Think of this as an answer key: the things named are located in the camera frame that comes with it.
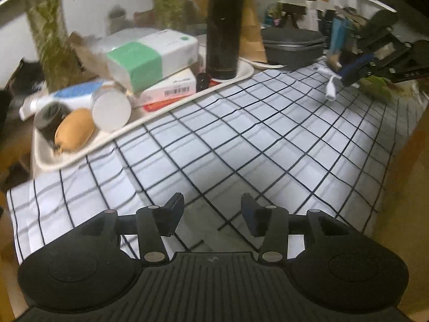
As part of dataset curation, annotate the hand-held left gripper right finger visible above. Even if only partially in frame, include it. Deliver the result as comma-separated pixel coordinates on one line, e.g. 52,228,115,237
241,193,349,264

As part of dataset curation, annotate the white tray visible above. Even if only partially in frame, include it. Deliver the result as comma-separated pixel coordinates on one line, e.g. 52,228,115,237
32,34,255,171

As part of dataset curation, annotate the black white checked tablecloth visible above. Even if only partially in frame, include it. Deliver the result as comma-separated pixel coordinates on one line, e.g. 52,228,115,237
7,57,424,265

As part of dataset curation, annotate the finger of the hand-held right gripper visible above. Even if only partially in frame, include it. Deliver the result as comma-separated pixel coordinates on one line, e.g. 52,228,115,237
358,9,401,52
340,52,391,87

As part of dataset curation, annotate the bamboo plant in glass vase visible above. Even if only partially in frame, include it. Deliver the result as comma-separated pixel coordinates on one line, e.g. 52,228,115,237
20,0,88,93
149,0,188,31

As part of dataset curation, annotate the green white tissue pack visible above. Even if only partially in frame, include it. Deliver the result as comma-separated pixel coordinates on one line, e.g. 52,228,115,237
106,30,199,93

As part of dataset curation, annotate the white blue tube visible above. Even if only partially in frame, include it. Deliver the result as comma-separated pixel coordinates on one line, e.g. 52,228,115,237
18,80,116,121

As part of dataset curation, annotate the white lidded jar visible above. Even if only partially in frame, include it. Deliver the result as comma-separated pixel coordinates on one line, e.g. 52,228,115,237
91,85,132,132

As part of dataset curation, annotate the grey zip case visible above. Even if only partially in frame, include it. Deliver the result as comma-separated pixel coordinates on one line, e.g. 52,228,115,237
261,27,326,71

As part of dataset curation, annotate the white cable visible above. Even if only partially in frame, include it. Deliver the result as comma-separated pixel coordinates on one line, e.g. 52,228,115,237
313,66,344,102

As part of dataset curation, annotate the crumpled brown paper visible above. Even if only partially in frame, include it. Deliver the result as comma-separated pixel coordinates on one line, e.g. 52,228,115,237
67,32,116,79

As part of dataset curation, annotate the small dark jar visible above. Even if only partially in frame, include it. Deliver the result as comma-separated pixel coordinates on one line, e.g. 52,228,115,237
107,5,128,31

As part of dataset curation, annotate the small black cap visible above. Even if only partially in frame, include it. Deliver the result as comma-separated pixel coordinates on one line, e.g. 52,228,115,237
196,73,212,92

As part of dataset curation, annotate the brown cardboard box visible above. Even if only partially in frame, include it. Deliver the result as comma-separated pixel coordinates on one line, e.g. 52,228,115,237
369,84,429,322

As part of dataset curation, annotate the dark cylindrical jar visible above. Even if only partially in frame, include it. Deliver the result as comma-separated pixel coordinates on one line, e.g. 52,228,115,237
34,102,72,141

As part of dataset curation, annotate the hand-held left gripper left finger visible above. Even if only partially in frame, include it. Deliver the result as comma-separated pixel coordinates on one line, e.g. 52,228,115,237
84,192,186,264

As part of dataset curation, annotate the white pink barcode box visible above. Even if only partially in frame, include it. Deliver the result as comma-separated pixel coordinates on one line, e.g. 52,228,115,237
134,68,197,108

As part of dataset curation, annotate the red flat packet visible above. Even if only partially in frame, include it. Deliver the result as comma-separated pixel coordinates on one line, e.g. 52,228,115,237
142,101,170,113

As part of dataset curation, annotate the green packet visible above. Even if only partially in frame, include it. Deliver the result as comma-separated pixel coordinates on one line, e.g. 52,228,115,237
360,75,394,103

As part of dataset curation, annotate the blue carton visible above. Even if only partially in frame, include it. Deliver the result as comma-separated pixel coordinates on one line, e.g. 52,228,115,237
330,17,352,71

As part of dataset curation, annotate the black thermos bottle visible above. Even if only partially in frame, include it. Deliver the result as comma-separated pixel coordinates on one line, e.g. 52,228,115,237
205,0,249,80

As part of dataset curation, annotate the white carton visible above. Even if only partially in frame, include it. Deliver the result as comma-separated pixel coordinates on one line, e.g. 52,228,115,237
303,0,319,32

